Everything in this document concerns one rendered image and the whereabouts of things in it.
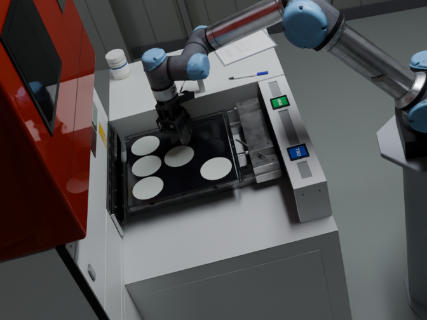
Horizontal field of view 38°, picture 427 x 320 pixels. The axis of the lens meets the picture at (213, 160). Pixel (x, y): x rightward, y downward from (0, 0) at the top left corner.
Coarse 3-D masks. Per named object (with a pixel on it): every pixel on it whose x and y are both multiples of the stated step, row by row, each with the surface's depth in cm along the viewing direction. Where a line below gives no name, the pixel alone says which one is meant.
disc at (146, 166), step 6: (150, 156) 205; (156, 156) 204; (138, 162) 204; (144, 162) 203; (150, 162) 203; (156, 162) 202; (132, 168) 202; (138, 168) 202; (144, 168) 201; (150, 168) 200; (156, 168) 199; (138, 174) 199; (144, 174) 199; (150, 174) 198
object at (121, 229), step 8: (112, 128) 214; (112, 136) 211; (112, 144) 208; (120, 144) 218; (112, 152) 204; (120, 152) 215; (112, 160) 201; (120, 160) 212; (112, 168) 198; (120, 168) 208; (112, 176) 195; (120, 176) 205; (112, 184) 192; (120, 184) 202; (112, 192) 189; (120, 192) 199; (112, 200) 186; (120, 200) 196; (112, 208) 184; (120, 208) 193; (112, 216) 182; (120, 216) 191; (120, 224) 186; (120, 232) 186
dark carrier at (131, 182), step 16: (208, 128) 209; (224, 128) 206; (128, 144) 213; (160, 144) 208; (176, 144) 206; (192, 144) 204; (208, 144) 202; (224, 144) 200; (128, 160) 206; (192, 160) 198; (128, 176) 200; (160, 176) 196; (176, 176) 194; (192, 176) 193; (128, 192) 194; (160, 192) 190; (176, 192) 188
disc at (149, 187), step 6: (144, 180) 196; (150, 180) 196; (156, 180) 195; (138, 186) 195; (144, 186) 194; (150, 186) 194; (156, 186) 193; (162, 186) 192; (138, 192) 193; (144, 192) 192; (150, 192) 191; (156, 192) 191; (138, 198) 191; (144, 198) 190
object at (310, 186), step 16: (272, 80) 210; (272, 96) 203; (288, 96) 201; (272, 112) 197; (288, 112) 195; (288, 128) 190; (304, 128) 187; (288, 144) 184; (288, 160) 178; (304, 160) 177; (304, 176) 173; (320, 176) 170; (304, 192) 171; (320, 192) 171; (304, 208) 175; (320, 208) 175
